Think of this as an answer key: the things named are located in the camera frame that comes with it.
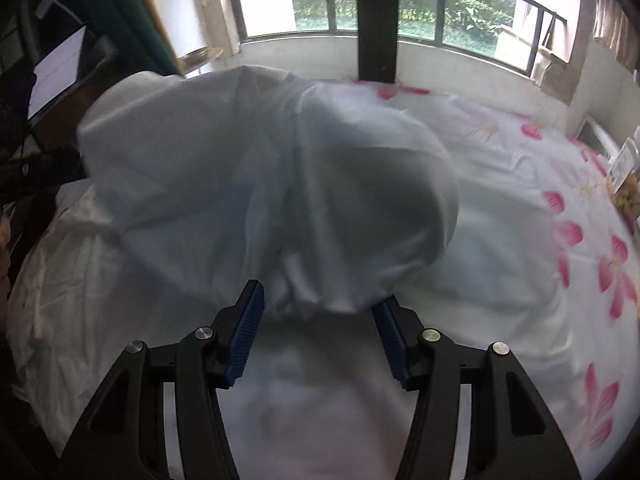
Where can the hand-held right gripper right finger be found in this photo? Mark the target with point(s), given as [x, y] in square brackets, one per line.
[392, 345]

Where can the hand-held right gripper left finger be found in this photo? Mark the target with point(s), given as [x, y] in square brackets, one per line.
[245, 335]

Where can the white hooded jacket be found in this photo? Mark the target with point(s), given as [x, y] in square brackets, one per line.
[225, 170]

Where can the pink floral tablecloth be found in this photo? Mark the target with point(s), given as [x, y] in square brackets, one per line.
[500, 125]

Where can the metal bowl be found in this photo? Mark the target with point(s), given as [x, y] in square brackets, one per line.
[200, 57]

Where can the white air conditioner unit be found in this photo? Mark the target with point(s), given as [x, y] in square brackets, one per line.
[597, 135]

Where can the plain cardboard box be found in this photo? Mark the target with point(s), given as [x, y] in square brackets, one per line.
[555, 77]

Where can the teal curtain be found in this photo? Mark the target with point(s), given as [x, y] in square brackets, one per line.
[130, 5]

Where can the beige hanging garment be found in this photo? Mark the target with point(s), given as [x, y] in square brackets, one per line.
[615, 25]

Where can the black window frame post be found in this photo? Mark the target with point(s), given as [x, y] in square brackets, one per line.
[377, 20]

